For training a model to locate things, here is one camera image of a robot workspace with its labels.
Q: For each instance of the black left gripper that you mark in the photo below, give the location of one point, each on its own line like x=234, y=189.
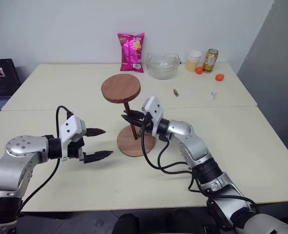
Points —
x=73, y=149

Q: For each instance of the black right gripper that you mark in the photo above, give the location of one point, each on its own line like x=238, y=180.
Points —
x=147, y=128

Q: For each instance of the wooden pole with round disc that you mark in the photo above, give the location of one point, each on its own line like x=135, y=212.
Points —
x=120, y=87

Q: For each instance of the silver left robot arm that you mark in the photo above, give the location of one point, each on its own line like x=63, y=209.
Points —
x=17, y=156

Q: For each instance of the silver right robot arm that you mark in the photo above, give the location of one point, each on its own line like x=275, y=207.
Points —
x=197, y=146

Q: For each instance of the round wooden base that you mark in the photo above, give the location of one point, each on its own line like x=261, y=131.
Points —
x=131, y=148

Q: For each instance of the small gold battery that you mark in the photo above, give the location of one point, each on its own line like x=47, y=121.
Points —
x=175, y=92

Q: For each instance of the clear glass bowl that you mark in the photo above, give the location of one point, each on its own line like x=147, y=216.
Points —
x=162, y=65

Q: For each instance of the pink chip bag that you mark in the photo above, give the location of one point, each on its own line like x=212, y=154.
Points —
x=131, y=52

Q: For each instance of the plastic cup with liquid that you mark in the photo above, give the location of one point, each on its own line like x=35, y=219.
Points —
x=193, y=61

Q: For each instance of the small white packet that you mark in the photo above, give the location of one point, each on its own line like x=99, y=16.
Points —
x=213, y=94

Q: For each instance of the dark rounded shape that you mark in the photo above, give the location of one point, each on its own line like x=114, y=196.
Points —
x=124, y=224

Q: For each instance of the orange drink can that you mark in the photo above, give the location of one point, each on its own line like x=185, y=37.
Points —
x=210, y=61

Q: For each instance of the black laptop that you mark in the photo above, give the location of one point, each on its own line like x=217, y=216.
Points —
x=0, y=78

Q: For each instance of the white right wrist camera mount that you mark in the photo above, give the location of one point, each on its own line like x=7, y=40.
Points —
x=154, y=107

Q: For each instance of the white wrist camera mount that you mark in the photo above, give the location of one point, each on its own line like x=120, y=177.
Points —
x=154, y=107
x=70, y=129

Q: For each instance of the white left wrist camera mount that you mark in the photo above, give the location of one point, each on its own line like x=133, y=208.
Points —
x=70, y=129

